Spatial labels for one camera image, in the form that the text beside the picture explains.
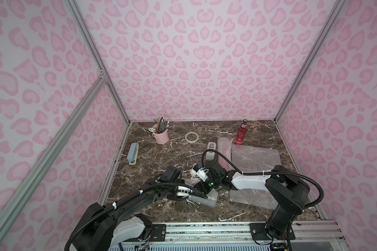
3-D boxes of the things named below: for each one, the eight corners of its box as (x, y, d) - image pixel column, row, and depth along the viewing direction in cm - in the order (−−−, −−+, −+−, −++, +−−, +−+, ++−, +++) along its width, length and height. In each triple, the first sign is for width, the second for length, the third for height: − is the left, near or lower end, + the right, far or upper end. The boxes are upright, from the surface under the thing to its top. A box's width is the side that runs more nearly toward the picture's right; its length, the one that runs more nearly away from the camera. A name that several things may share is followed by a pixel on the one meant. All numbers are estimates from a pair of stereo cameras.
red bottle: (234, 143, 108) (240, 124, 93) (237, 137, 111) (243, 118, 96) (241, 146, 106) (248, 127, 92) (243, 140, 110) (251, 120, 95)
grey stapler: (128, 164, 99) (125, 160, 95) (133, 147, 108) (130, 142, 103) (134, 164, 99) (132, 160, 95) (139, 147, 108) (137, 142, 103)
